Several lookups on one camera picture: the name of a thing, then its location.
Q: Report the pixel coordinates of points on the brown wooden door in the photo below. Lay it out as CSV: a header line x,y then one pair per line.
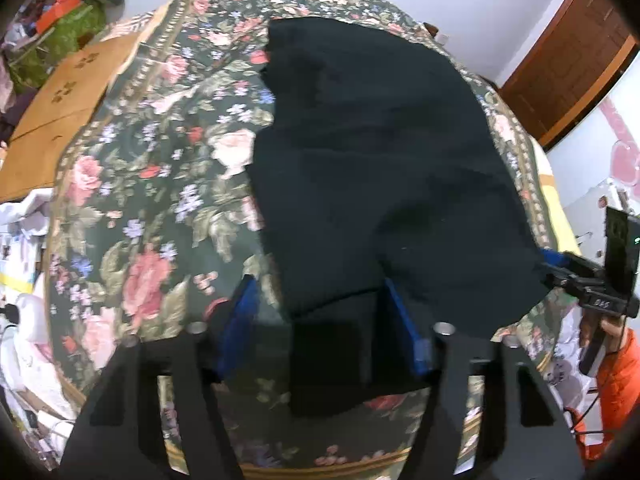
x,y
575,65

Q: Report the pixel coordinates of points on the black printed t-shirt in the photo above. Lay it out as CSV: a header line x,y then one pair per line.
x,y
380,170

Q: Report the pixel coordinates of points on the person's right hand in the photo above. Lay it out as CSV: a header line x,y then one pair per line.
x,y
612,332

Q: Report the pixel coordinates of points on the floral blanket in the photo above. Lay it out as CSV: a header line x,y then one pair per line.
x,y
150,185

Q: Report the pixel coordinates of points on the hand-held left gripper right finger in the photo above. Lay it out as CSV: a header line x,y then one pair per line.
x,y
406,340

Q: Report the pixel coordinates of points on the orange box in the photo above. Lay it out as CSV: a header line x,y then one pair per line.
x,y
57,12

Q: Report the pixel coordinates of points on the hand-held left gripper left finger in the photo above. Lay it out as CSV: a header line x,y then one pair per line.
x,y
241,330

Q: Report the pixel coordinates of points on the white cloth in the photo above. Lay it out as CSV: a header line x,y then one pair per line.
x,y
30,340

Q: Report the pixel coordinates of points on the person's right forearm orange sleeve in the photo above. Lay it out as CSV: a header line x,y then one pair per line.
x,y
620,395

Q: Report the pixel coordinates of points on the green storage box with clutter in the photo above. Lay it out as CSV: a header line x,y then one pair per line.
x,y
10,75

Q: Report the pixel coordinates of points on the white patterned bedsheet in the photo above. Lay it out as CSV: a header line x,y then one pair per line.
x,y
545,355

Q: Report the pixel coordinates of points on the green storage bag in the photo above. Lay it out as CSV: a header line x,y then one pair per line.
x,y
60,45

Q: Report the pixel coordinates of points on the brown cardboard box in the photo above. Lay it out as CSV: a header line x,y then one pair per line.
x,y
50,125

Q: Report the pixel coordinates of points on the yellow bedsheet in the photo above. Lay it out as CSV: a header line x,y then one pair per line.
x,y
557,195

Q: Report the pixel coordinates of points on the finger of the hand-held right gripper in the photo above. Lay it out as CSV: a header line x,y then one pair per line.
x,y
570,262
567,282

